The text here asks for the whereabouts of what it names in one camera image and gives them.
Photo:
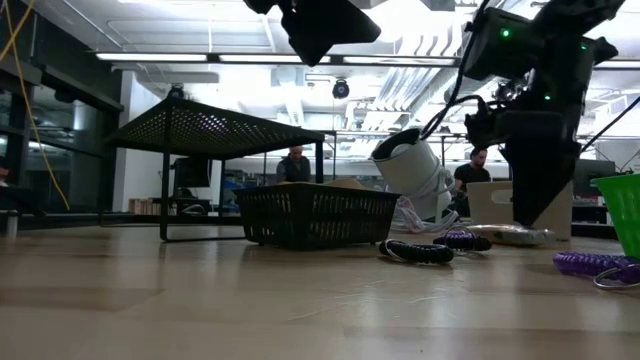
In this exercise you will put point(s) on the black ceiling spotlight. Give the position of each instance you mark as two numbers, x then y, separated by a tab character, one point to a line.
176	91
341	89

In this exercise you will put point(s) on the black perforated metal shelf riser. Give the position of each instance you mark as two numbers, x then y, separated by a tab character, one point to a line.
210	130

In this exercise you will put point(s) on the wooden crate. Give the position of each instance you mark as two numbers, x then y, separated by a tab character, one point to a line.
145	206

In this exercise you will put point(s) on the person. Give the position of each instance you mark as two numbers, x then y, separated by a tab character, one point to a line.
472	172
295	167

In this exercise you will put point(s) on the black plastic mesh basket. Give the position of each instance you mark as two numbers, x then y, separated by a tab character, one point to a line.
320	215

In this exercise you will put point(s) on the yellow snack packet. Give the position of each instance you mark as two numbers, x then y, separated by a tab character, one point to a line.
500	235

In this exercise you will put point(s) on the long ceiling light strip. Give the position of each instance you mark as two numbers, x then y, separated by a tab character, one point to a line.
150	57

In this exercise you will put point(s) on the green plastic basket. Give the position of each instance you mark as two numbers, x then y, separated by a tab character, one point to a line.
625	210

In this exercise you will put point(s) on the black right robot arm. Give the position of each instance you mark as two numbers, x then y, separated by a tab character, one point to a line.
550	60

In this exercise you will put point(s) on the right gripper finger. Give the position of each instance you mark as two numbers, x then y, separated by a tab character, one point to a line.
540	185

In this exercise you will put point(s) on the black computer monitor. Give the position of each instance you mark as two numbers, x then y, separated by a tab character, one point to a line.
597	175
192	172

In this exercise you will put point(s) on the black aluminium table frame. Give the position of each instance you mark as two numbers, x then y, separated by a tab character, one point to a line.
60	218

